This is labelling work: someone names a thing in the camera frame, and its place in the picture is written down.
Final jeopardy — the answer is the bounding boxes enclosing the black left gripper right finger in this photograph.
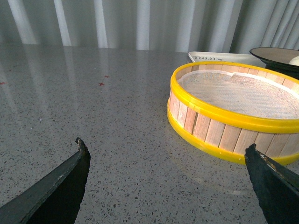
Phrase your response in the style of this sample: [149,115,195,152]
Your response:
[245,143,299,224]

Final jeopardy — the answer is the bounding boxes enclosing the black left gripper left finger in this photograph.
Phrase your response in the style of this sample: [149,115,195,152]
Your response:
[0,138,90,224]

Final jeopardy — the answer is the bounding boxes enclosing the white steamed bun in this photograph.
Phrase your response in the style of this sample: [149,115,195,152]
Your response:
[289,56,299,66]

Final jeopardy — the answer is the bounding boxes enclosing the tan plate with black rim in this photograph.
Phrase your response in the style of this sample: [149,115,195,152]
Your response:
[249,47,299,79]

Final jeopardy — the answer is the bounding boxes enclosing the white rectangular bear tray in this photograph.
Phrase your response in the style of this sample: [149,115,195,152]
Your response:
[188,51,265,68]

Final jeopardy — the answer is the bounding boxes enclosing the yellow-rimmed wooden steamer basket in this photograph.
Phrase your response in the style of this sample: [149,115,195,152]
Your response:
[167,62,299,165]

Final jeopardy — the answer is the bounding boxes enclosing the white mesh steamer liner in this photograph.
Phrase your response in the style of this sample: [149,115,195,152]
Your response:
[178,70,299,119]

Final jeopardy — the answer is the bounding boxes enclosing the grey pleated curtain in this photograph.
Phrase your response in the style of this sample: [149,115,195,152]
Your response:
[0,0,299,53]

